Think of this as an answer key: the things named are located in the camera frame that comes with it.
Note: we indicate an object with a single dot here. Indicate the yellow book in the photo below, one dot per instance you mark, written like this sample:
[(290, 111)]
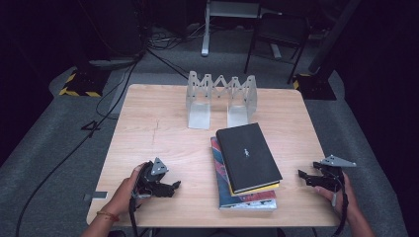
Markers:
[(260, 190)]

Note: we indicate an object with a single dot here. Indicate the black yellow striped base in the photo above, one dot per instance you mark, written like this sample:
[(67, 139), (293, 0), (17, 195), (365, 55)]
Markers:
[(82, 82), (314, 87)]

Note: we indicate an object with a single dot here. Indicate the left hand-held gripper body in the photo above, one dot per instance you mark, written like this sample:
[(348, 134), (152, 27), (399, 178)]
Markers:
[(150, 179)]

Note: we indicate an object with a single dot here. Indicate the black hardcover book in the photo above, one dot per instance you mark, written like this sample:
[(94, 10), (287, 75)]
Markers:
[(247, 154)]

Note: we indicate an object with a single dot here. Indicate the dark slanted post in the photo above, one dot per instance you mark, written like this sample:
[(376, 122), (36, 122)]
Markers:
[(332, 36)]

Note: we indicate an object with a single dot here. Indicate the black equipment cabinet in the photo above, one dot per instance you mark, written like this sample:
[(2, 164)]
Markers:
[(112, 33)]

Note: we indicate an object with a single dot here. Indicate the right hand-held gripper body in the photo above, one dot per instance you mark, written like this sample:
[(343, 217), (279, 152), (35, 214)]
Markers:
[(334, 177)]

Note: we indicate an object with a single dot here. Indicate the black chair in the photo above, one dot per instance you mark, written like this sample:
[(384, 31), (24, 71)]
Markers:
[(280, 29)]

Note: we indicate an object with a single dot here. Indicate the person's left hand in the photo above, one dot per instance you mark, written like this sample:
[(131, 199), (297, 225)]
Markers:
[(123, 197)]

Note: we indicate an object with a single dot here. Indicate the grey tape tab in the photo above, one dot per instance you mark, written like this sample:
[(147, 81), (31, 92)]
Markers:
[(97, 196)]

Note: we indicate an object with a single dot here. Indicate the thick blue book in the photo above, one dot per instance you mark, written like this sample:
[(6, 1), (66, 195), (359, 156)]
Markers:
[(247, 205)]

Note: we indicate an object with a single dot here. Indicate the person's right hand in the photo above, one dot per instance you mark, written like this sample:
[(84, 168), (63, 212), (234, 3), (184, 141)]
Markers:
[(346, 204)]

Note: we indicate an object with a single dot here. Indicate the grey metal desk stand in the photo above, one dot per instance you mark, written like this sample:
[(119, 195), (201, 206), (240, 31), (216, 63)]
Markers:
[(206, 33)]

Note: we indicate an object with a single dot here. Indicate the white expandable book rack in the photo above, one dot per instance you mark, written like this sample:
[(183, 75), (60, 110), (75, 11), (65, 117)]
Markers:
[(199, 115)]

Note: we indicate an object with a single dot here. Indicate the red and blue illustrated book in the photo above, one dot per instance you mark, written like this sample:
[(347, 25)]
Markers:
[(220, 171)]

